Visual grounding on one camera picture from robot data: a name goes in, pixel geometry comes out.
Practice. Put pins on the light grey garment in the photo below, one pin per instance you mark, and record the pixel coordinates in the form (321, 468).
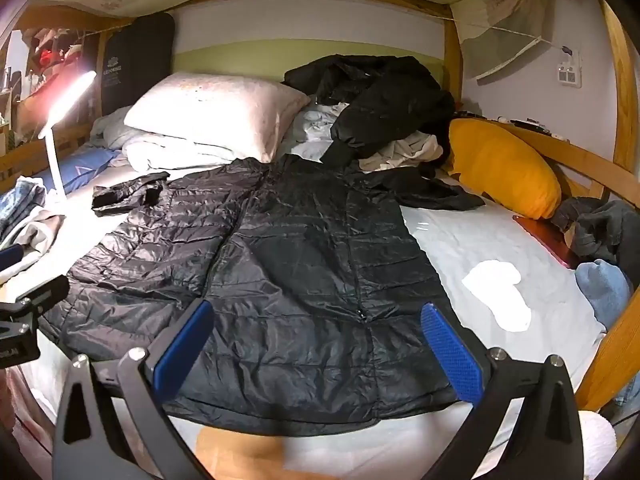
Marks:
(310, 132)

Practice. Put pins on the cluttered shelf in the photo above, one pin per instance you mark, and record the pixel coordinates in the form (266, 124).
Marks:
(45, 55)

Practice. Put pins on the light blue cloth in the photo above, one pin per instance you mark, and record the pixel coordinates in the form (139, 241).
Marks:
(602, 285)

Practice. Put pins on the orange pillow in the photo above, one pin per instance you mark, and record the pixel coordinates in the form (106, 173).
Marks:
(505, 170)

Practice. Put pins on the blue printed cushion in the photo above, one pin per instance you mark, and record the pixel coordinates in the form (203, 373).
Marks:
(85, 165)

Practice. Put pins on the light grey folded duvet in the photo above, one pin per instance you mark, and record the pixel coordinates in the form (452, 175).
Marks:
(165, 152)

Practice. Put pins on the dark grey garment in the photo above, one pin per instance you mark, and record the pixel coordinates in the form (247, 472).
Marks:
(600, 230)

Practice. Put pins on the wooden bed frame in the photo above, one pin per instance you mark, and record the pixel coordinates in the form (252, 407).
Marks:
(575, 155)

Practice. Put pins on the white cloth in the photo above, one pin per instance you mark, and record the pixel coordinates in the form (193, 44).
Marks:
(35, 230)

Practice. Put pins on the white desk lamp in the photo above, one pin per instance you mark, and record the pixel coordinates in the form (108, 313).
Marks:
(52, 160)

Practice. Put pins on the person's fluffy garment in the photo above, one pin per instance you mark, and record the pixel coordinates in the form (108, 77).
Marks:
(597, 442)

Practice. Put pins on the pale pink pillow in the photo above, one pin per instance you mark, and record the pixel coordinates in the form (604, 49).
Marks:
(210, 110)

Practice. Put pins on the pale curtain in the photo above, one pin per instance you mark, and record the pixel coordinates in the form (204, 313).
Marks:
(505, 25)

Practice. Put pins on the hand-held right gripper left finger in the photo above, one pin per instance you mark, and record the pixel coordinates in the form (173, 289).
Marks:
(184, 342)

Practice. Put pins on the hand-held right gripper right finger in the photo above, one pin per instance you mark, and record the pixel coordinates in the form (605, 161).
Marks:
(450, 355)

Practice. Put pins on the grey printed bed sheet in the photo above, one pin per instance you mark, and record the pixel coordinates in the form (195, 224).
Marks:
(450, 245)

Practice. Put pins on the white wall socket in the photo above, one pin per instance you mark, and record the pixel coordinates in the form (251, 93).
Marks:
(569, 72)

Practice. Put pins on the red notebook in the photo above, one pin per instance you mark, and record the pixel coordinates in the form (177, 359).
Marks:
(545, 237)

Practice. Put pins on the cream garment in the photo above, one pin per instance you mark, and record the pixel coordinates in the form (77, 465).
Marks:
(400, 152)

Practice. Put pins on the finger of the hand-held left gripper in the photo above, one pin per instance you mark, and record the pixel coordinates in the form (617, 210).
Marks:
(10, 256)

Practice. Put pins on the blue jeans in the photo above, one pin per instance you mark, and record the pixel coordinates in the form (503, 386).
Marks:
(20, 200)

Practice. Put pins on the black quilted jacket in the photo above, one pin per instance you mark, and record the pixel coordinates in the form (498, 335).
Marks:
(300, 270)

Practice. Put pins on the black puffy coat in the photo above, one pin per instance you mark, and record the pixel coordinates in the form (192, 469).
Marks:
(390, 105)

